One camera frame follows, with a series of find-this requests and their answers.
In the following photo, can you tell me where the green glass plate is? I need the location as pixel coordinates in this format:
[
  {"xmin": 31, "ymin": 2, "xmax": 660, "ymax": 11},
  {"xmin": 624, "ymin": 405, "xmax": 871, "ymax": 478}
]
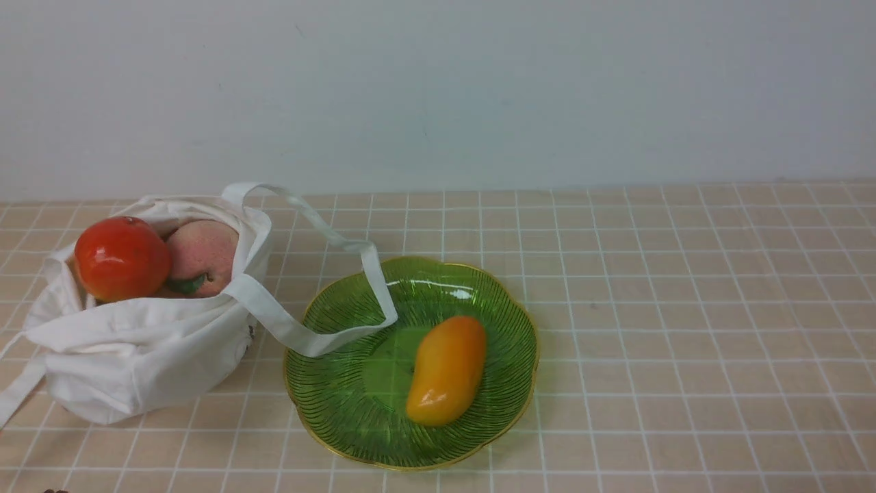
[{"xmin": 284, "ymin": 256, "xmax": 541, "ymax": 471}]

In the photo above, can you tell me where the pink peach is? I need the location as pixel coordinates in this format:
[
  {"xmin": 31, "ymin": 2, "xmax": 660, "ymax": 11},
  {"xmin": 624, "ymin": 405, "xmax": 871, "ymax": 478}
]
[{"xmin": 159, "ymin": 220, "xmax": 239, "ymax": 299}]

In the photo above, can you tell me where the yellow orange mango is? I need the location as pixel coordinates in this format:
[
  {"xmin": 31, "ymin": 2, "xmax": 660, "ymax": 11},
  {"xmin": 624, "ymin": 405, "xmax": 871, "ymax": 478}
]
[{"xmin": 406, "ymin": 316, "xmax": 487, "ymax": 427}]

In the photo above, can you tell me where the red tomato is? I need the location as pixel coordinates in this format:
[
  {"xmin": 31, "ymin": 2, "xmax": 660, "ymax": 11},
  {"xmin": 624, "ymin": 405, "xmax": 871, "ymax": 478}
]
[{"xmin": 74, "ymin": 216, "xmax": 172, "ymax": 303}]

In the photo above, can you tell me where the white cloth bag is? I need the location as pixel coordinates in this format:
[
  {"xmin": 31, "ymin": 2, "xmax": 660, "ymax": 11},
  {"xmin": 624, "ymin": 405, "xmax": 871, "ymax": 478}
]
[{"xmin": 2, "ymin": 182, "xmax": 398, "ymax": 425}]

